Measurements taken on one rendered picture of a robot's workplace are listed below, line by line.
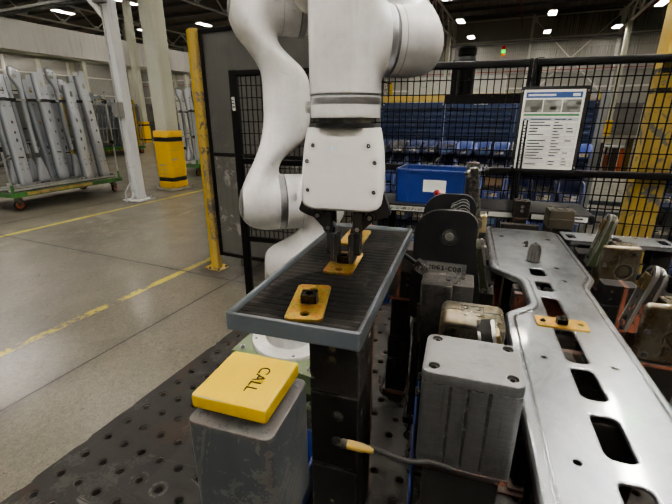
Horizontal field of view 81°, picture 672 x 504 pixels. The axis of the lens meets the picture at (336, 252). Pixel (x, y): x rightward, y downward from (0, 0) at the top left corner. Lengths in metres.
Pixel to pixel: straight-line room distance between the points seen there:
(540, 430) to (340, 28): 0.50
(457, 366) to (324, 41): 0.36
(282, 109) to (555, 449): 0.71
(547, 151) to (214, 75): 2.59
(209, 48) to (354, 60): 3.14
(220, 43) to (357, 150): 3.08
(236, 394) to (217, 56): 3.31
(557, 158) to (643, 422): 1.27
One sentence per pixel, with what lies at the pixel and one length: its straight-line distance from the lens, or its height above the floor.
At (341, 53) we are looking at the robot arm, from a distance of 0.46.
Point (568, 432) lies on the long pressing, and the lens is 0.57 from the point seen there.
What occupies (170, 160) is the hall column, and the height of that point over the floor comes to 0.57.
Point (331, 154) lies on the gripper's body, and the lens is 0.48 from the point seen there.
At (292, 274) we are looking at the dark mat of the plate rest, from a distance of 0.50.
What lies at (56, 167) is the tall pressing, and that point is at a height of 0.52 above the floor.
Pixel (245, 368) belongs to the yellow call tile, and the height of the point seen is 1.16.
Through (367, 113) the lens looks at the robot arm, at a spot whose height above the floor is 1.35.
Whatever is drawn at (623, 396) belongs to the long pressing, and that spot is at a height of 1.00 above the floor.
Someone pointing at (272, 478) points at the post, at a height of 1.10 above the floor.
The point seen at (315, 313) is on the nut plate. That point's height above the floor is 1.16.
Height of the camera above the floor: 1.35
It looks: 19 degrees down
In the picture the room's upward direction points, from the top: straight up
